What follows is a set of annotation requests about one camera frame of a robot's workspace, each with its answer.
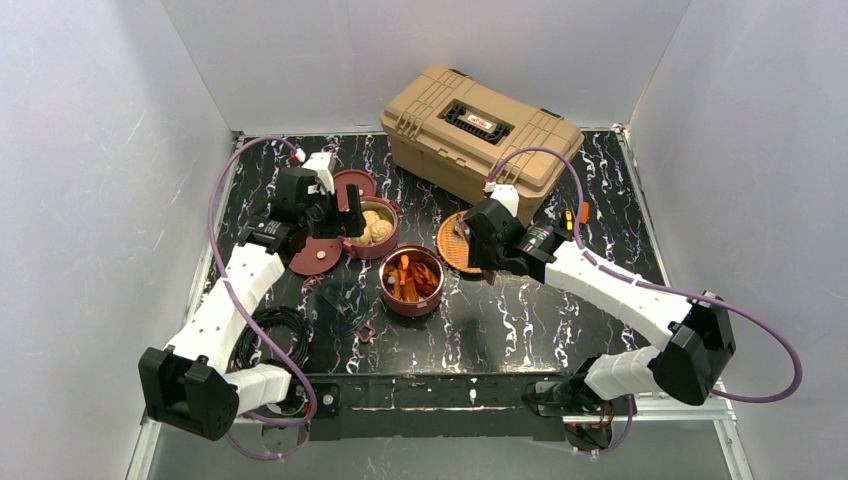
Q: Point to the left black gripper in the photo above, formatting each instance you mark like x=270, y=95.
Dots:
x=329, y=216

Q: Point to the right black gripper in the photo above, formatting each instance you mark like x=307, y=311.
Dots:
x=486, y=248

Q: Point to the steamed bun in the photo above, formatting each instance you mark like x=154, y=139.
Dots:
x=371, y=217
x=380, y=230

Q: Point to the red steel lunch bowl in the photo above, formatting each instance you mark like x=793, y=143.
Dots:
x=362, y=247
x=415, y=253

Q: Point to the red round lid front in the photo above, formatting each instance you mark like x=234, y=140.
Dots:
x=318, y=256

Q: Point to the red round lid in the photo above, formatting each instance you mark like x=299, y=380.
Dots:
x=318, y=256
x=365, y=182

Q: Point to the fried chicken pieces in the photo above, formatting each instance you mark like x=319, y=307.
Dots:
x=422, y=282

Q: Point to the metal food tongs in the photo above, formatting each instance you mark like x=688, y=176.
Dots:
x=462, y=230

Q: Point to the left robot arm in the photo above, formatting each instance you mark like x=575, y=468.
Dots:
x=187, y=384

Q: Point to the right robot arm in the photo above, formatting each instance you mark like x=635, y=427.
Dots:
x=690, y=341

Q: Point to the red lunch box clip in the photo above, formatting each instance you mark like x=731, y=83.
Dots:
x=365, y=332

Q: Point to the red round lid rear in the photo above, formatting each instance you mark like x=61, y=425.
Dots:
x=365, y=182

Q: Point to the dark transparent round lid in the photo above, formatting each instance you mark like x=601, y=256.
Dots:
x=337, y=309

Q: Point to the orange green screwdriver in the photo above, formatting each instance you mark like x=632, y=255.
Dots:
x=583, y=213

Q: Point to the tan plastic toolbox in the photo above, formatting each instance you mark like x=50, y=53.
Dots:
x=454, y=132

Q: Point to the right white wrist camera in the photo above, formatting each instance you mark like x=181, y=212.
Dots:
x=506, y=194

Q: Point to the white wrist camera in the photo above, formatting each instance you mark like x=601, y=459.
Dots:
x=506, y=194
x=322, y=163

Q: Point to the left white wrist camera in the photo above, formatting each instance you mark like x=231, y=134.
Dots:
x=322, y=163

